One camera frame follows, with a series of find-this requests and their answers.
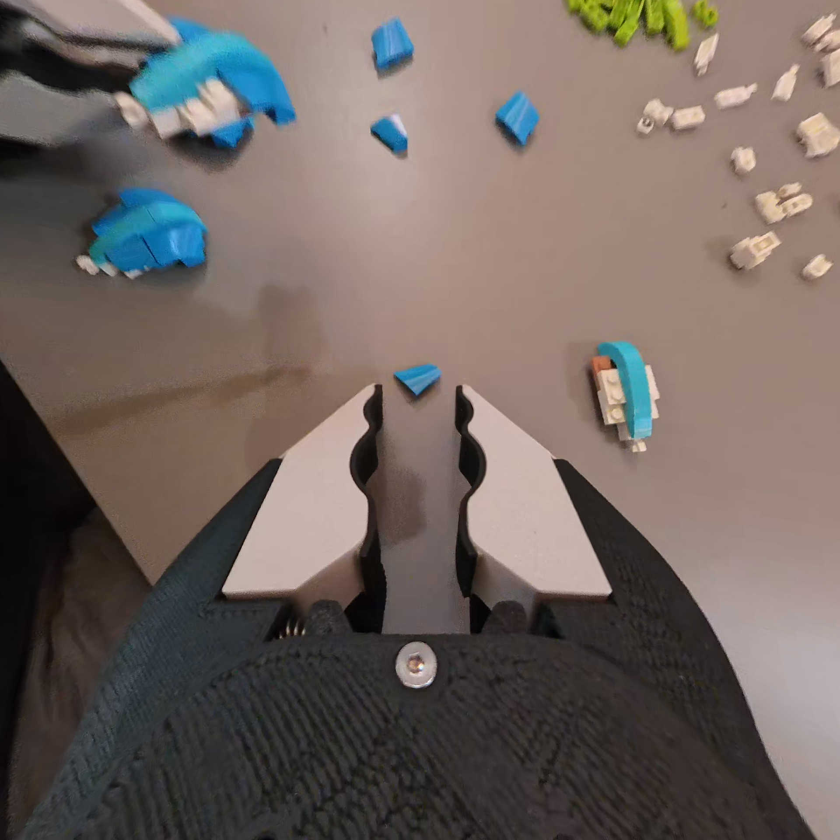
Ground small blue white brick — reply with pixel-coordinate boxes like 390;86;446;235
369;113;410;156

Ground small blue wedge brick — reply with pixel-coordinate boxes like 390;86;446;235
393;364;442;397

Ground group of white bricks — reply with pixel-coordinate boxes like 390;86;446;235
635;13;840;283

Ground blue curved slope brick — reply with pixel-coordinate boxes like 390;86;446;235
495;91;542;147
370;17;416;70

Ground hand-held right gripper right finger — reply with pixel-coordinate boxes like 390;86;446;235
455;385;614;635

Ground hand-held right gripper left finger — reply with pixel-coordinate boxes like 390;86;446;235
222;384;388;635

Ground beige trousers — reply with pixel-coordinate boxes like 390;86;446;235
13;512;173;808

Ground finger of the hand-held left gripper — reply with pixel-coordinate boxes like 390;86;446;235
0;0;183;52
0;84;135;144

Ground teal white brown brick assembly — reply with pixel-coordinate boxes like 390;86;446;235
589;340;661;454

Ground pile of green bricks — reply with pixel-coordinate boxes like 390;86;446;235
566;0;720;52

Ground blue curved brick assembly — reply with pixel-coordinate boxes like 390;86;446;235
113;18;298;149
75;187;210;280

